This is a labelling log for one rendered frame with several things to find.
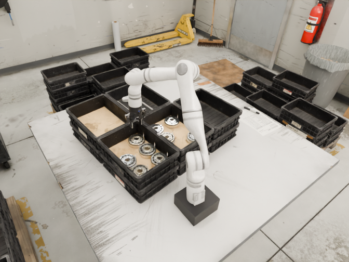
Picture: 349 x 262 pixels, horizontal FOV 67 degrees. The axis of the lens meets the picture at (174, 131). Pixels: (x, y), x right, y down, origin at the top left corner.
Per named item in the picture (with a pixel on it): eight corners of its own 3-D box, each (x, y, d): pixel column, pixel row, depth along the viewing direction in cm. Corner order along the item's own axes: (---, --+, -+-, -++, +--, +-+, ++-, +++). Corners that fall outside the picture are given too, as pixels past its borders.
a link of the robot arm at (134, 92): (134, 90, 151) (125, 97, 145) (133, 65, 141) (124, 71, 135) (145, 93, 149) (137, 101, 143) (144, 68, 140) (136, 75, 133)
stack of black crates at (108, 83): (128, 99, 326) (124, 66, 297) (140, 111, 308) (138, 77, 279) (97, 110, 307) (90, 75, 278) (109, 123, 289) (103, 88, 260)
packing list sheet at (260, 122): (283, 126, 206) (283, 125, 206) (264, 137, 195) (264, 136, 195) (250, 105, 226) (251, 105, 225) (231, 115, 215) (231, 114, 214)
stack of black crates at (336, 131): (339, 138, 283) (349, 120, 269) (324, 148, 269) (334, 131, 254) (306, 119, 307) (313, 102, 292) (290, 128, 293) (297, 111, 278)
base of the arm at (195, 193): (206, 199, 140) (208, 179, 129) (191, 207, 137) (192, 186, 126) (198, 187, 146) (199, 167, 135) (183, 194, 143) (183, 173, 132)
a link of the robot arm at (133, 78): (120, 75, 135) (143, 73, 128) (129, 68, 141) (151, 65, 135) (125, 88, 138) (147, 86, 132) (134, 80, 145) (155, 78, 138)
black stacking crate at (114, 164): (179, 166, 156) (180, 152, 148) (139, 194, 140) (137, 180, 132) (138, 133, 177) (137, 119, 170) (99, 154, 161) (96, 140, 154)
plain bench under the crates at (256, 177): (304, 217, 225) (340, 159, 180) (143, 365, 149) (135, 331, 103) (186, 120, 320) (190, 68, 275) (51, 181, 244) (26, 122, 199)
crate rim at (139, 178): (180, 154, 149) (180, 152, 148) (138, 182, 133) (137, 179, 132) (137, 121, 171) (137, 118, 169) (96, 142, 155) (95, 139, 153)
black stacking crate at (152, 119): (212, 143, 172) (215, 130, 164) (179, 166, 156) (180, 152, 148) (171, 115, 193) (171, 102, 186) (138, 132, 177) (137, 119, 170)
